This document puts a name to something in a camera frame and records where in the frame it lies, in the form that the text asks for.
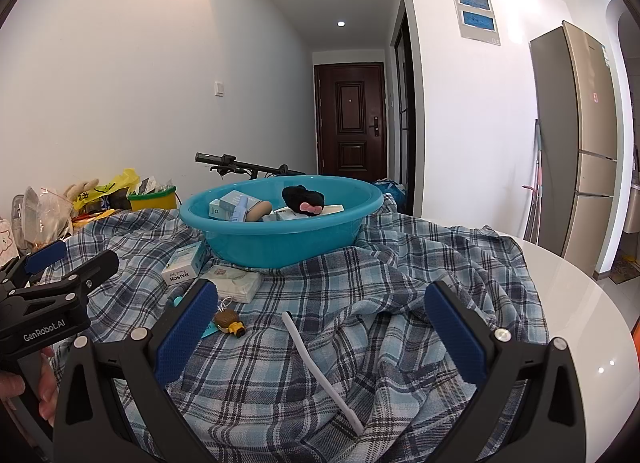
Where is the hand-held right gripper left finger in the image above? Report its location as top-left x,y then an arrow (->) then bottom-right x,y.
52,279 -> 221,463

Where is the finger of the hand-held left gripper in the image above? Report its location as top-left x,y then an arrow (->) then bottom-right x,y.
0,249 -> 120,316
0,239 -> 68,294

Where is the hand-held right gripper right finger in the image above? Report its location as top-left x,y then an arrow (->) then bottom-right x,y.
424,280 -> 588,463

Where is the teal cream tube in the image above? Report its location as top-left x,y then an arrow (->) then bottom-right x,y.
171,294 -> 217,340

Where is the brown toy keychain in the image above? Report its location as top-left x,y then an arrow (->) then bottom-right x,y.
212,297 -> 246,336

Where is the white box with blue print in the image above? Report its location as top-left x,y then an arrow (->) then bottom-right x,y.
161,242 -> 211,286

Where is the white tissue pack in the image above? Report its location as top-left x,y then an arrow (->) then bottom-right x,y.
200,264 -> 263,303

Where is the blue plastic basin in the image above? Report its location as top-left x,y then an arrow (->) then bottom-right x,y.
179,175 -> 385,270

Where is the white plastic strap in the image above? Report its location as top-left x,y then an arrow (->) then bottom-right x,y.
281,311 -> 366,441

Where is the person's left hand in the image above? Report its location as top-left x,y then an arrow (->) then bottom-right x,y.
0,345 -> 60,426

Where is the clear plastic bag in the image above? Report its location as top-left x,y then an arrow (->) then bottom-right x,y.
22,186 -> 76,249

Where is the beige plush toy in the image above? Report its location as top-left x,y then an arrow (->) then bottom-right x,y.
65,178 -> 101,201

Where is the yellow plastic bag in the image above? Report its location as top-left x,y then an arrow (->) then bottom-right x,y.
74,169 -> 141,211

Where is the yellow bin with green rim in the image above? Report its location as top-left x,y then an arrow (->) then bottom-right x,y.
127,185 -> 178,211

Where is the blue plaid cloth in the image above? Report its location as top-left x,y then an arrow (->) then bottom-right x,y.
37,193 -> 551,463

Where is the teal and white box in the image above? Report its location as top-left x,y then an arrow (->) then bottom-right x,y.
209,189 -> 261,220

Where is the blue woven bag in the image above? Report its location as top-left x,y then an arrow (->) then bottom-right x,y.
375,179 -> 408,208

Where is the folded drying rack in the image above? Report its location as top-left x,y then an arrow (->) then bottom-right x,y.
522,119 -> 546,244

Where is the black bicycle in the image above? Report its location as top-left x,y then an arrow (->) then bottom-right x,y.
195,153 -> 306,178

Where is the black plush toy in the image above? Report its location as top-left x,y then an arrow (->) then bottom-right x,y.
282,185 -> 326,218

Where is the gold refrigerator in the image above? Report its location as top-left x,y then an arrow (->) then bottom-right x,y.
529,20 -> 632,274

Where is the black framed glass door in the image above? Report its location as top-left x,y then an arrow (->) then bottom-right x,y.
392,0 -> 417,216

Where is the dark brown entrance door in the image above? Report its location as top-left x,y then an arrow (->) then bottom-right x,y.
314,63 -> 387,178

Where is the wall panel with blue windows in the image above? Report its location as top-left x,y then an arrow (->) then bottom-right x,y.
449,0 -> 502,46

